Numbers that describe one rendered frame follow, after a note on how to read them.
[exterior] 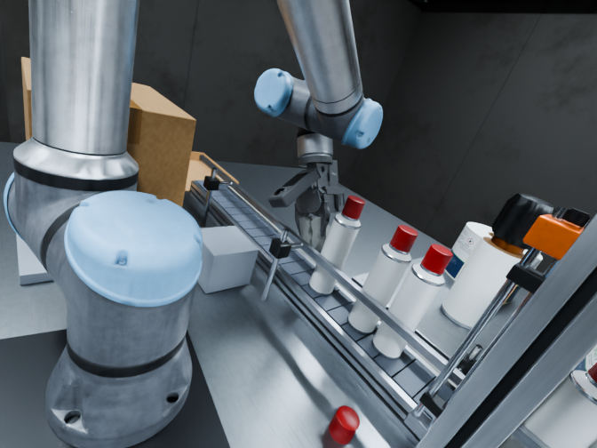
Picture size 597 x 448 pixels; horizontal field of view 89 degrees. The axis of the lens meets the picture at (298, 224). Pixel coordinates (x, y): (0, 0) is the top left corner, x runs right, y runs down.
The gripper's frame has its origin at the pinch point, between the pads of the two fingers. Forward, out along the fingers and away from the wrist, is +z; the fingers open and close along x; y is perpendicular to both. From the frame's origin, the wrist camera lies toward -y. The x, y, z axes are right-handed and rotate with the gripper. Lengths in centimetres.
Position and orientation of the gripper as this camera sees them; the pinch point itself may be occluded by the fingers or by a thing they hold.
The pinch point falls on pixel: (313, 253)
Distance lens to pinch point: 64.4
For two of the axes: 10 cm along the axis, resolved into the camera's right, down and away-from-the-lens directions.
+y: 7.3, -0.6, 6.8
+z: 0.5, 10.0, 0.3
